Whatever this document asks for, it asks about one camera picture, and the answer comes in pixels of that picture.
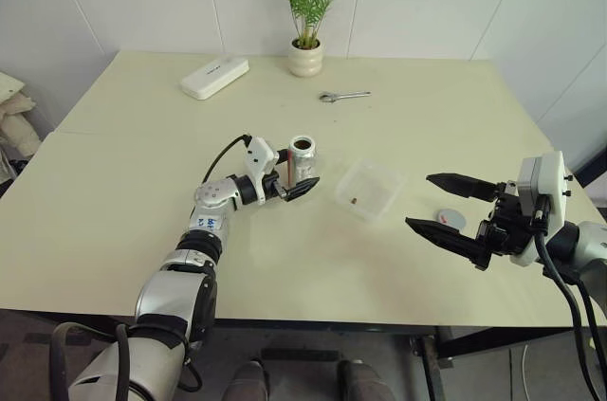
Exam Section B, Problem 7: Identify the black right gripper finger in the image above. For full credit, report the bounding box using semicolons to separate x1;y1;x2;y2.
404;216;492;272
425;173;500;204

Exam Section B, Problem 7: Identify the clear plastic container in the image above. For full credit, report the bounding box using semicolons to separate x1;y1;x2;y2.
333;157;406;225

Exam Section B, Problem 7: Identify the thick black cable loop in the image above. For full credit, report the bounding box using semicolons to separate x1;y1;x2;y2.
48;321;204;401

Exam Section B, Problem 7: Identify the dark rounded shape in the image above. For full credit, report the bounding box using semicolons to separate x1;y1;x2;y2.
337;358;397;401
224;359;269;401

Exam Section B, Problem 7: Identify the green plant in cream pot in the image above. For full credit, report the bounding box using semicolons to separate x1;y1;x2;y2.
282;0;344;79

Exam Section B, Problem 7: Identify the black slanted metal bar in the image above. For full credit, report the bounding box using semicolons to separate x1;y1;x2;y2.
572;134;607;175

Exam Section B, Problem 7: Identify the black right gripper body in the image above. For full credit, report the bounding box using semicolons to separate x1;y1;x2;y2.
475;179;543;264

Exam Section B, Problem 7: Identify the grey jar lid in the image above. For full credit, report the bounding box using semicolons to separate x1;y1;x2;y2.
432;207;469;232

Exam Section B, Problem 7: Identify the silver adjustable wrench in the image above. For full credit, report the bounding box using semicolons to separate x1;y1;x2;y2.
318;89;373;103

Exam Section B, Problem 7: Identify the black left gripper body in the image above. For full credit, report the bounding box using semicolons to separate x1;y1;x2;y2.
261;171;289;202

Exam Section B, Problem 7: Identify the beige crumpled cloth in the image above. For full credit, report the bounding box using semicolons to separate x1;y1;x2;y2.
0;70;42;159

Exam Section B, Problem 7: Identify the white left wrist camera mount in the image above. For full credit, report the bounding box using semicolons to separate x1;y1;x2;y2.
243;136;282;207

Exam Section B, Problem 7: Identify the white rectangular box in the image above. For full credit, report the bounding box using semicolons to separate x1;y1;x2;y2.
179;56;250;101

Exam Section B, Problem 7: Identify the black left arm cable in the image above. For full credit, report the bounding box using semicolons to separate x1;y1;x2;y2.
200;134;253;185

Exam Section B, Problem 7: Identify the white floor cable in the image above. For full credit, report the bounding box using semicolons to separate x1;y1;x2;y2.
520;342;536;396

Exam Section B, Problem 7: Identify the small metal jar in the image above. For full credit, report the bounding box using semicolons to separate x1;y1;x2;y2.
285;135;319;185

